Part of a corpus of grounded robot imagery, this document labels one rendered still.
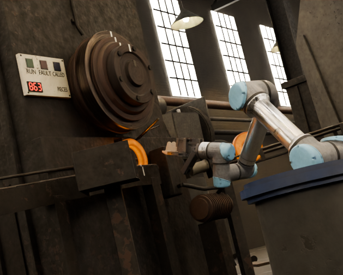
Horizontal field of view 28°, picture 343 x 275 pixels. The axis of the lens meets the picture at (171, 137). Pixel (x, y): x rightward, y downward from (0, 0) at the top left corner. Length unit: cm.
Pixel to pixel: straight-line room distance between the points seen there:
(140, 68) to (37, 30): 48
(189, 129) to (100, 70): 830
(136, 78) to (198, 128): 839
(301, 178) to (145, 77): 160
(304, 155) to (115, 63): 96
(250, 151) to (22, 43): 107
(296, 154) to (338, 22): 310
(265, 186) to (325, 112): 393
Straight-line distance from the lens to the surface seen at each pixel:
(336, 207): 172
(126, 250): 249
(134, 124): 310
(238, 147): 337
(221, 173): 295
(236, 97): 275
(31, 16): 308
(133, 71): 306
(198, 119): 1148
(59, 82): 302
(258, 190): 171
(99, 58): 302
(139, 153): 312
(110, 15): 352
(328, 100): 555
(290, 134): 259
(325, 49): 560
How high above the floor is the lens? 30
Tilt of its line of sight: 9 degrees up
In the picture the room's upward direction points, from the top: 13 degrees counter-clockwise
